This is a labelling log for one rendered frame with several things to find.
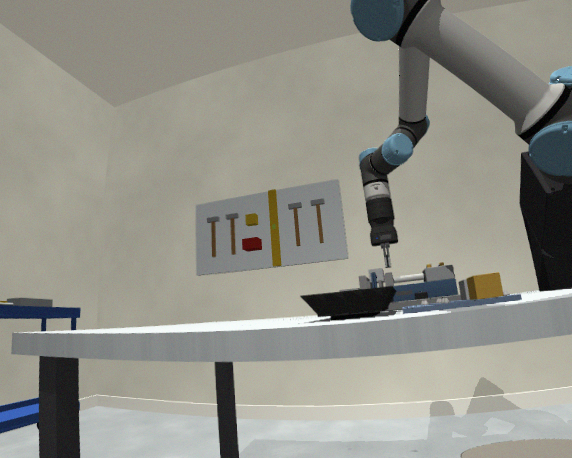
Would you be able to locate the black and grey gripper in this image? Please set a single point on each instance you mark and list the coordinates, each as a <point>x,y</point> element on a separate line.
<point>380,217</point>

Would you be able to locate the yellow rectangular block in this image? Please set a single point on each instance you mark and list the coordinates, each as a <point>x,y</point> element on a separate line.
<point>485,286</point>

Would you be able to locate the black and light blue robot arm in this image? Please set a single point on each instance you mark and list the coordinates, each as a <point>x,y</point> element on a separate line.
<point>542,112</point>

